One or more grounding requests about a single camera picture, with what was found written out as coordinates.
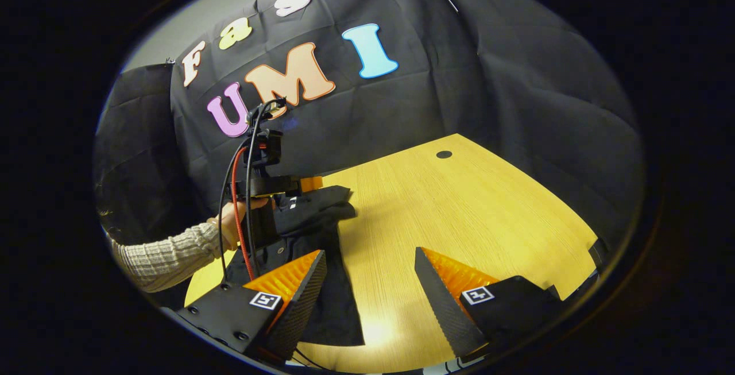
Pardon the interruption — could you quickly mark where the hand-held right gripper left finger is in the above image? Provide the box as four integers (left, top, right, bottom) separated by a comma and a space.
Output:
175, 250, 328, 363

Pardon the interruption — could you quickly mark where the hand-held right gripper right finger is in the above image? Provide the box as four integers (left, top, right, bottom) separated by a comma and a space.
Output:
415, 247, 566, 359

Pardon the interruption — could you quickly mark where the black buttoned jacket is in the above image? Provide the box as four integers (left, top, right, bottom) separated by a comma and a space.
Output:
221, 185, 365, 347

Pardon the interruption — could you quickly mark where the black backdrop cloth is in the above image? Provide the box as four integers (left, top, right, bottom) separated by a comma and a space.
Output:
93, 0, 647, 249

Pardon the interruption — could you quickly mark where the red cable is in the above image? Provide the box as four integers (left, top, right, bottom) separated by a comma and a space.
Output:
231, 144, 268, 281

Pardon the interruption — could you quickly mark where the black cable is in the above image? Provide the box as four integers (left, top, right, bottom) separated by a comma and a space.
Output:
244, 97, 288, 249
218, 144, 249, 276

